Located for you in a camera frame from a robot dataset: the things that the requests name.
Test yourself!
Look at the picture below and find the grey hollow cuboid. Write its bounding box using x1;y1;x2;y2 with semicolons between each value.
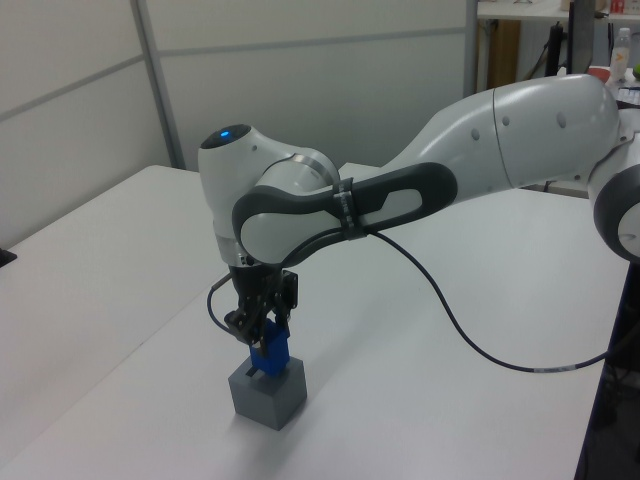
228;355;307;431

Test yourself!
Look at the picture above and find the blue block with knob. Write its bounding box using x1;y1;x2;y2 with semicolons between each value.
248;319;291;377

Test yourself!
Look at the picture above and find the grey partition post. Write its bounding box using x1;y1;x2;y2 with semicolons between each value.
463;0;481;99
130;0;189;171

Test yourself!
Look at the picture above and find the clear plastic bottle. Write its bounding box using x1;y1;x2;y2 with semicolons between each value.
610;27;633;84

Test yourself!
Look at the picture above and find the brown wooden panel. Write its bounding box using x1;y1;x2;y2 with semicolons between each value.
487;20;521;91

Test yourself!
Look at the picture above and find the thick black frame post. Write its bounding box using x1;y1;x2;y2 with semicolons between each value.
574;259;640;480

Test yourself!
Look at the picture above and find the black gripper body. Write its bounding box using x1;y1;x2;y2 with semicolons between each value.
229;264;302;312

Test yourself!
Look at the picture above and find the black hanging arm cable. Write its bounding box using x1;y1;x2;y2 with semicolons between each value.
206;227;614;375

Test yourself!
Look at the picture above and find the black cable strap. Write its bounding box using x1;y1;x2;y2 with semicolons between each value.
332;177;370;241

